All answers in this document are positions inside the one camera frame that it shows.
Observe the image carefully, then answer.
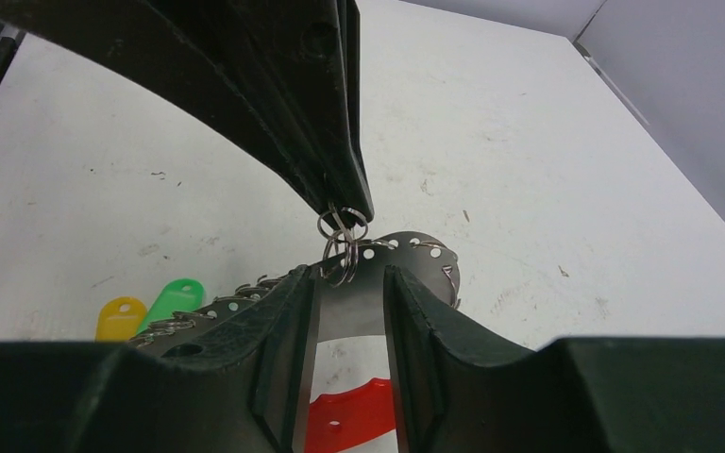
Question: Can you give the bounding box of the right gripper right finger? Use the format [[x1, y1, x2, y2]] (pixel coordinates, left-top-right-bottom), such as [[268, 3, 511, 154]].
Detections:
[[384, 266, 725, 452]]

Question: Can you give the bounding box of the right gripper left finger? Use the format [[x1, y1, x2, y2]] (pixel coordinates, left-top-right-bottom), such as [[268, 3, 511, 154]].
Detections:
[[0, 266, 316, 452]]

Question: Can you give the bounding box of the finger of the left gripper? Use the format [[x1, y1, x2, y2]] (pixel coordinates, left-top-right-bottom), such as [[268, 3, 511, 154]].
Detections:
[[0, 0, 374, 223]]

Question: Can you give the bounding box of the yellow key tag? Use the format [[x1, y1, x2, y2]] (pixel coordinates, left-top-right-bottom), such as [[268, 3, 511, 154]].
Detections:
[[94, 296, 147, 342]]

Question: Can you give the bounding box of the red-handled metal key holder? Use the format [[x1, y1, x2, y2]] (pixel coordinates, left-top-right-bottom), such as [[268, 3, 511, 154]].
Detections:
[[127, 231, 462, 453]]

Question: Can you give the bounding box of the green key tag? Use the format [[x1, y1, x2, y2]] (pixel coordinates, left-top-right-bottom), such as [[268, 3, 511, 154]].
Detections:
[[137, 278, 205, 333]]

